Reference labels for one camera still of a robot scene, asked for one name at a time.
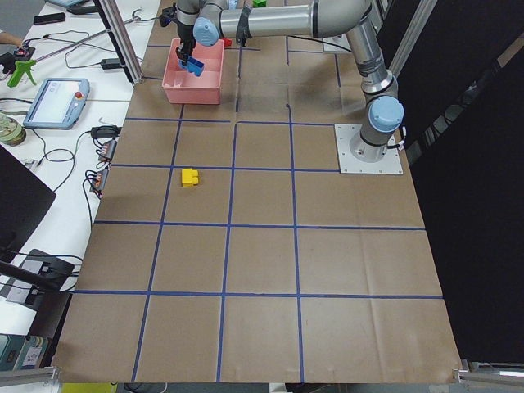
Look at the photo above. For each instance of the black monitor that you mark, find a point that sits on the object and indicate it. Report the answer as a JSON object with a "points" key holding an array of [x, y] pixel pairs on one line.
{"points": [[25, 200]]}

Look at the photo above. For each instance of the aluminium frame post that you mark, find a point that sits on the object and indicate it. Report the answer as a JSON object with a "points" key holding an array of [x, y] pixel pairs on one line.
{"points": [[413, 31], [115, 27]]}

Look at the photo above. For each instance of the black smartphone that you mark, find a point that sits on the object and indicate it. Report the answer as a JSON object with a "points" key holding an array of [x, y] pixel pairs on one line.
{"points": [[48, 19]]}

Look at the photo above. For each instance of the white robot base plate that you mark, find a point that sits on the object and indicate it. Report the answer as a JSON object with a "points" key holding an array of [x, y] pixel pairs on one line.
{"points": [[355, 156]]}

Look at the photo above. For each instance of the black power adapter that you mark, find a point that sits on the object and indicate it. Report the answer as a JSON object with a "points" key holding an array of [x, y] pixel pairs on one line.
{"points": [[110, 63]]}

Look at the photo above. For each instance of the yellow toy block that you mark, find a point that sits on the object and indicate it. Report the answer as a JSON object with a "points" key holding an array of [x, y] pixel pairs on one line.
{"points": [[190, 177]]}

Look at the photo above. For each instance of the green plastic clamp tool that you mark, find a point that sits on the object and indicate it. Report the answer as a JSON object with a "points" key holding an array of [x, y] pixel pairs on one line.
{"points": [[22, 68]]}

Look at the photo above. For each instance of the orange black usb hub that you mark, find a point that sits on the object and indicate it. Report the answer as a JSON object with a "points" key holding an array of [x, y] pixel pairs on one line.
{"points": [[106, 151]]}

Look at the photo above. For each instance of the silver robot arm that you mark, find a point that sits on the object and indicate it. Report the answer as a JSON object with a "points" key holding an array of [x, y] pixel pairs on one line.
{"points": [[206, 22]]}

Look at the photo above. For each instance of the pink plastic box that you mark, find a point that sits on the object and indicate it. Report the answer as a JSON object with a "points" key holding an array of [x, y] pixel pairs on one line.
{"points": [[183, 87]]}

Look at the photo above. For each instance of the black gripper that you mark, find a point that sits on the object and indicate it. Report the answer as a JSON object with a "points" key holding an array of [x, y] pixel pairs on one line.
{"points": [[185, 40]]}

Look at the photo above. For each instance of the right aluminium frame post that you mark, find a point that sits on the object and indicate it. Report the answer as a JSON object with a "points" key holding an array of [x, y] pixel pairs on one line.
{"points": [[413, 31]]}

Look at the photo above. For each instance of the blue teach pendant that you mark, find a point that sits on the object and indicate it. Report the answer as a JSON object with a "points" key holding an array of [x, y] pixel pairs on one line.
{"points": [[58, 104]]}

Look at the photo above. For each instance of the brown paper table cover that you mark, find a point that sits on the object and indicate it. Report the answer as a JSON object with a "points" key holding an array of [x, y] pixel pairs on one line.
{"points": [[275, 267]]}

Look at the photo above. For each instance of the blue toy block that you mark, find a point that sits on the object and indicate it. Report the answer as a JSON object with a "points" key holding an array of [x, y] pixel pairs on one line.
{"points": [[192, 65]]}

